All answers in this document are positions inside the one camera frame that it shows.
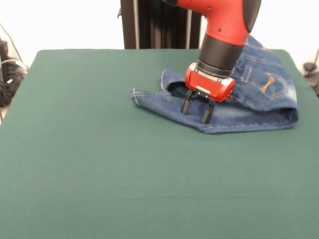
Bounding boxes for blue denim jeans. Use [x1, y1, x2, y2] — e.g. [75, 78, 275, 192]
[129, 34, 299, 134]

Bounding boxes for white cable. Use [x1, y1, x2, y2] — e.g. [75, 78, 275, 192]
[0, 57, 27, 75]

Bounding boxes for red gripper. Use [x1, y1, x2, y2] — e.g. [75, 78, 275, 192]
[181, 62, 236, 124]

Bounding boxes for dark green table cloth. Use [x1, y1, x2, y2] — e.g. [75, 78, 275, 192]
[0, 48, 319, 239]

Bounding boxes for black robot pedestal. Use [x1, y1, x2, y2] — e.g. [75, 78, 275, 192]
[116, 0, 207, 50]

